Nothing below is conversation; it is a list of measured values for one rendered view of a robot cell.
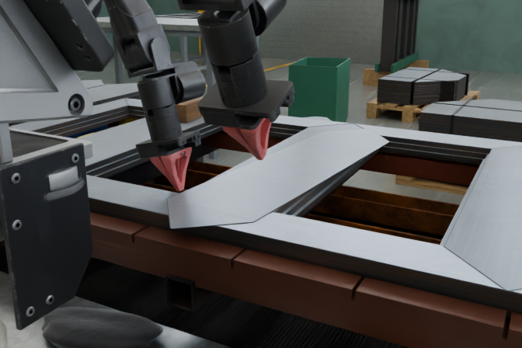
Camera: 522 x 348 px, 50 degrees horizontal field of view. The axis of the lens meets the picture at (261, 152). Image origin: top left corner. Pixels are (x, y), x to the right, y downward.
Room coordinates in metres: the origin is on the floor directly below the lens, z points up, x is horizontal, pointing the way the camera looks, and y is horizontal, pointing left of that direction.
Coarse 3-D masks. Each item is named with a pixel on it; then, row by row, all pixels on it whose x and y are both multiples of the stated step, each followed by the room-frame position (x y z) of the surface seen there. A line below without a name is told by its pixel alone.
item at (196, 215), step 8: (168, 200) 0.89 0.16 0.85; (168, 208) 0.86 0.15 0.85; (176, 208) 0.86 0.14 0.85; (184, 208) 0.86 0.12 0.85; (192, 208) 0.86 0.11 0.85; (200, 208) 0.86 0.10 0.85; (176, 216) 0.82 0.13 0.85; (184, 216) 0.82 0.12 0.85; (192, 216) 0.82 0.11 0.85; (200, 216) 0.82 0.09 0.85; (208, 216) 0.82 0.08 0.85; (216, 216) 0.82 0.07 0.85; (224, 216) 0.82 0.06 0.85; (232, 216) 0.82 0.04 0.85; (200, 224) 0.79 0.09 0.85; (208, 224) 0.79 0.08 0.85; (216, 224) 0.79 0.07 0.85
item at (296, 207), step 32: (64, 128) 1.47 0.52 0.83; (192, 128) 1.42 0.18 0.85; (288, 128) 1.45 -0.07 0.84; (320, 128) 1.41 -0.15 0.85; (352, 128) 1.41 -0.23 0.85; (128, 160) 1.19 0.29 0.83; (480, 160) 1.21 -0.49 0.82; (320, 192) 1.00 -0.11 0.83; (160, 224) 0.84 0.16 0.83; (288, 256) 0.73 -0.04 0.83; (320, 256) 0.71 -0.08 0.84; (352, 256) 0.69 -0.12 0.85; (416, 288) 0.65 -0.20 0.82; (448, 288) 0.63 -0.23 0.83; (480, 288) 0.61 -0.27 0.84
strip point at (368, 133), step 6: (330, 132) 1.36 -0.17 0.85; (336, 132) 1.36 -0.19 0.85; (342, 132) 1.36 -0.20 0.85; (348, 132) 1.36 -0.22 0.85; (354, 132) 1.36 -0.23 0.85; (360, 132) 1.36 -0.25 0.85; (366, 132) 1.36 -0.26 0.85; (372, 132) 1.36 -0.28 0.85; (372, 138) 1.30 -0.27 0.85; (378, 138) 1.30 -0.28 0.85; (384, 138) 1.30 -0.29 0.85
